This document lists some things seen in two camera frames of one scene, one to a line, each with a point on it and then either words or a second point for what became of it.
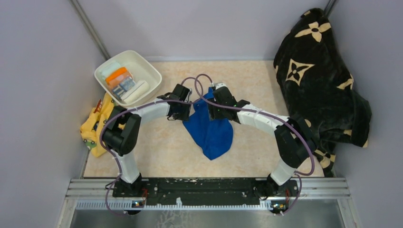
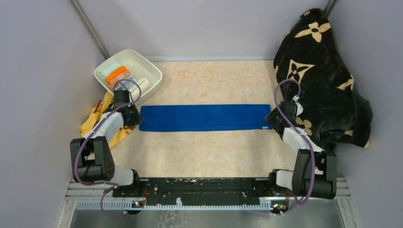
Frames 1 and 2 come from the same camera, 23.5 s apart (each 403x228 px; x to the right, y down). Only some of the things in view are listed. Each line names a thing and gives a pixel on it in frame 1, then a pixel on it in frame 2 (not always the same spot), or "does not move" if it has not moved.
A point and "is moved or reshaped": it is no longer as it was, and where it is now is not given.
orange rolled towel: (115, 78) does not move
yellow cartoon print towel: (91, 129) does not move
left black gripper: (185, 117) -> (137, 119)
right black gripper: (214, 114) -> (271, 116)
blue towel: (215, 137) is moved or reshaped
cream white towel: (140, 88) does not move
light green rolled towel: (108, 68) does not move
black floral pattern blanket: (317, 85) does not move
